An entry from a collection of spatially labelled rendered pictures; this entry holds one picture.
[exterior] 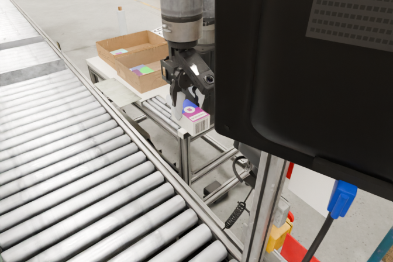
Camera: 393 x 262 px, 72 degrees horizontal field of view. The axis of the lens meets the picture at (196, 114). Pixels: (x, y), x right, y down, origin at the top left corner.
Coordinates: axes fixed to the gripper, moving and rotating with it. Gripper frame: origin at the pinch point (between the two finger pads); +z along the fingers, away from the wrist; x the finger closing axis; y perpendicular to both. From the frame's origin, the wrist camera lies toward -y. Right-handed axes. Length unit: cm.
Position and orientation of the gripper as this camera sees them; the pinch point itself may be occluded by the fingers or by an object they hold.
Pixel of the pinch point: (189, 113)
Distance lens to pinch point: 72.1
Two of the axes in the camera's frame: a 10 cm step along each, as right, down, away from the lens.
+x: -7.9, 3.5, -4.9
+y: -6.1, -4.5, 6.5
